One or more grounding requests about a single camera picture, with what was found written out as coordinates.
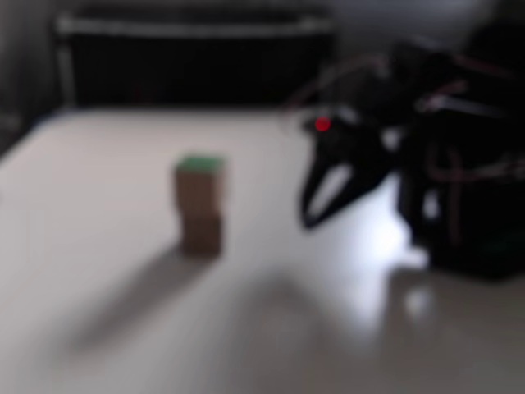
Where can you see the green-topped wooden cube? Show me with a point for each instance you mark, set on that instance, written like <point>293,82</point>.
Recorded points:
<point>199,184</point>

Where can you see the red-topped wooden cube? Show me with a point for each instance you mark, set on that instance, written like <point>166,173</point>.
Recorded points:
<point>202,234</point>

